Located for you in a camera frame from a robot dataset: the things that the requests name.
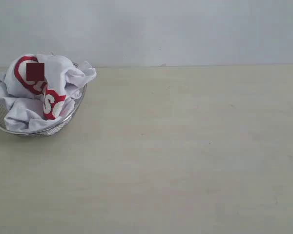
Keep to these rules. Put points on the white t-shirt red lettering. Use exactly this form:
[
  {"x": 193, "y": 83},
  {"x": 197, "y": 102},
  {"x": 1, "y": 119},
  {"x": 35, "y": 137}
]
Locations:
[{"x": 40, "y": 90}]

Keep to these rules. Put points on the round metal mesh basket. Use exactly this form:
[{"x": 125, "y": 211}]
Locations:
[{"x": 49, "y": 130}]

